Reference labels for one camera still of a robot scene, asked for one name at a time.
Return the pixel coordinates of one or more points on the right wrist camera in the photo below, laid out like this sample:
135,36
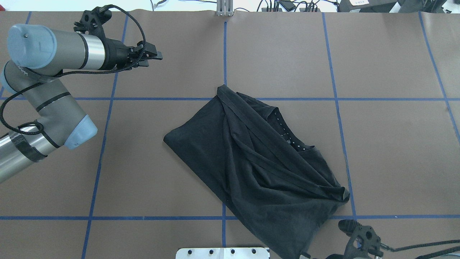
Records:
364,243

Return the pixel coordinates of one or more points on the aluminium frame post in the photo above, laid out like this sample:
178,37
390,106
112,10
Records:
224,8

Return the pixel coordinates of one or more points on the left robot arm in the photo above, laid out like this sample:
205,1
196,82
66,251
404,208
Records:
38,57

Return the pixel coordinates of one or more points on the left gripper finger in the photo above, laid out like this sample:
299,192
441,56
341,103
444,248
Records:
145,47
144,61

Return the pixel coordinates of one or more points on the white camera stand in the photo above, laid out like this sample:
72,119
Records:
224,253

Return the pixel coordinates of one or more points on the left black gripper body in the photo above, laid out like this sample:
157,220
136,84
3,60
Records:
116,54

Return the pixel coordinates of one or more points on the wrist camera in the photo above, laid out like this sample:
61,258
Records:
92,21
364,243

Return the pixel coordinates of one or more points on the black graphic t-shirt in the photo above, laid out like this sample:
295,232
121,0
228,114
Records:
281,189

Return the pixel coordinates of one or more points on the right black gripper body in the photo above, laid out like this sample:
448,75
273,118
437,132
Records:
336,256

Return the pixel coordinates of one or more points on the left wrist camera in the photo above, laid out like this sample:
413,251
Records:
92,21

